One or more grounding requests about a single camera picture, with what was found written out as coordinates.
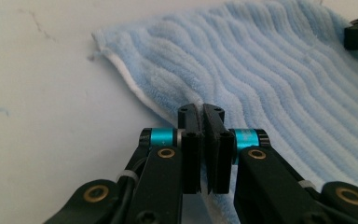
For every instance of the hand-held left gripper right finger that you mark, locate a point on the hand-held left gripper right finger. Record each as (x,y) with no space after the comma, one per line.
(219,155)

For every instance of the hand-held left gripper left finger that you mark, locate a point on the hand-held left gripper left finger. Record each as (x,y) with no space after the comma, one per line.
(191,149)

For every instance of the light blue striped towel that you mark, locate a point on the light blue striped towel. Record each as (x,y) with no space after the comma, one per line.
(261,77)

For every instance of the white foam mat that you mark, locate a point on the white foam mat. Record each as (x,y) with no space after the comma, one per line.
(43,93)

